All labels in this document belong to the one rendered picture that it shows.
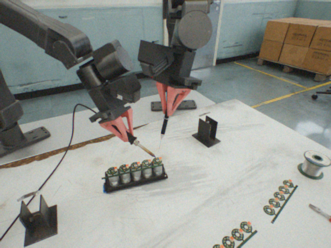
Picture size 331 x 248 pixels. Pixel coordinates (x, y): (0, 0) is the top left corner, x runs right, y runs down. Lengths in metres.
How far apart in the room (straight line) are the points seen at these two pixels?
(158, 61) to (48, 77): 2.77
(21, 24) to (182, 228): 0.54
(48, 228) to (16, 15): 0.44
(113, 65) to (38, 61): 2.61
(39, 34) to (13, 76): 2.61
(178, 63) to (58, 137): 0.52
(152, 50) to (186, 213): 0.36
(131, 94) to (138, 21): 2.76
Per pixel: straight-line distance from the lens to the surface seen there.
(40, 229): 0.55
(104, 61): 0.47
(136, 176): 0.53
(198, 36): 0.37
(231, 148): 0.69
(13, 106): 0.73
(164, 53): 0.39
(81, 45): 0.50
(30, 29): 0.53
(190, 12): 0.37
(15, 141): 0.79
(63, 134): 0.80
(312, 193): 0.65
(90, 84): 0.50
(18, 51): 3.03
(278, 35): 4.12
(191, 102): 0.91
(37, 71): 3.08
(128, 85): 0.43
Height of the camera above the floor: 1.17
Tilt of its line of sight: 34 degrees down
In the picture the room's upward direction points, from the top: straight up
